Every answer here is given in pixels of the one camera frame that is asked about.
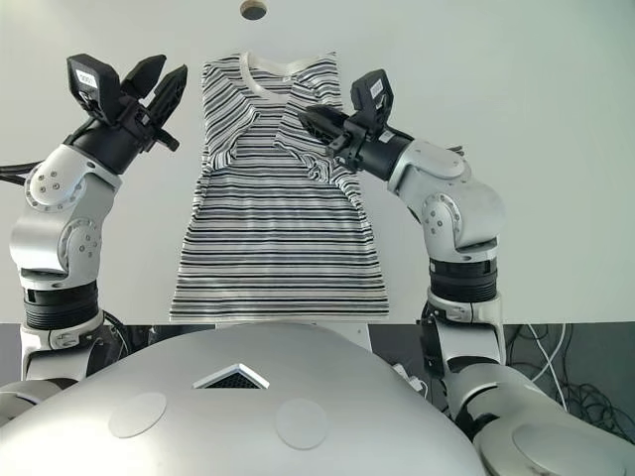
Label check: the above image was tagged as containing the white cable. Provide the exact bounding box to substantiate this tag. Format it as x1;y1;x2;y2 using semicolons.
524;321;570;414

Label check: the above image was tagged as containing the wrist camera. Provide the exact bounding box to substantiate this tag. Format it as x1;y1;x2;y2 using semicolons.
349;68;397;133
65;53;123;126

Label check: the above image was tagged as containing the striped T-shirt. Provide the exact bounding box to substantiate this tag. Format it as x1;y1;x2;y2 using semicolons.
168;49;391;324

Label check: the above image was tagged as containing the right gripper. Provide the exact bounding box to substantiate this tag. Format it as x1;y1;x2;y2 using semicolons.
297;104;415;181

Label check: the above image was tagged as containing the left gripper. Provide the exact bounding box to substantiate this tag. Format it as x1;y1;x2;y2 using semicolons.
62;55;190;177

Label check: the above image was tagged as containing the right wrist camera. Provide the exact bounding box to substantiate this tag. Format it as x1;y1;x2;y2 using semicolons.
349;68;397;133

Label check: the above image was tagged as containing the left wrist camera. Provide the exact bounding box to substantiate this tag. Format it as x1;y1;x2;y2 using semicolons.
65;53;123;126

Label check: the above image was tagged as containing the robot body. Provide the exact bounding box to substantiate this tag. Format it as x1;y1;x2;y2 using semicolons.
0;321;486;476

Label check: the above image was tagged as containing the black cable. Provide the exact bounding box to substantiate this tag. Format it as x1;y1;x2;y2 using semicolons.
0;160;47;187

